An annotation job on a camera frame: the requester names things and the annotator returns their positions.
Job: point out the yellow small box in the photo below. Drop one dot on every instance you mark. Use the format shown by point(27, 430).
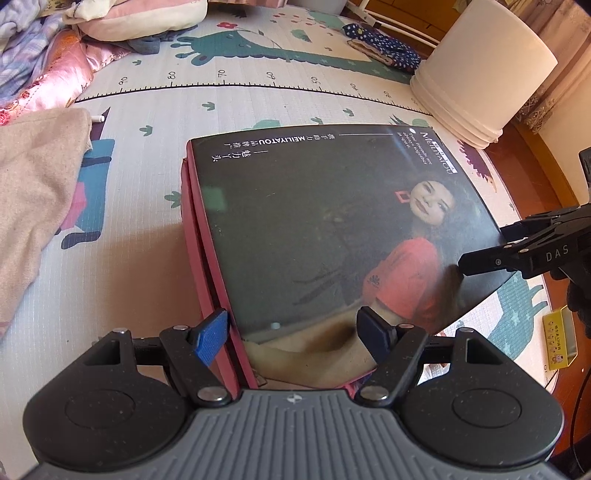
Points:
point(560, 338)

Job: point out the pink cardboard box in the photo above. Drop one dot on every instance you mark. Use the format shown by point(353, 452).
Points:
point(261, 247)

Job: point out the pile of colourful clothes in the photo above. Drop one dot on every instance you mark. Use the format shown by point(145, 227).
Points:
point(45, 60)

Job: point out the cartoon play mat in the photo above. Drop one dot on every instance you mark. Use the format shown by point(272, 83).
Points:
point(136, 275)

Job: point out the beige cloth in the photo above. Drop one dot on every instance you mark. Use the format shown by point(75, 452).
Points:
point(41, 154)

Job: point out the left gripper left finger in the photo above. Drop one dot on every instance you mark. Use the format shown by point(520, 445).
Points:
point(189, 353)

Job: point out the pink white pillow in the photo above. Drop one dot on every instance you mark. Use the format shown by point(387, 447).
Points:
point(114, 21)

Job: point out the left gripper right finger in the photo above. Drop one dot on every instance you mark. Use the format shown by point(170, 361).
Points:
point(397, 352)

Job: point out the white bucket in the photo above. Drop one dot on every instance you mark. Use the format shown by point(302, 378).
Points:
point(483, 71)

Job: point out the box lid with woman photo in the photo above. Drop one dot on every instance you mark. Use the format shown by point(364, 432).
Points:
point(410, 211)

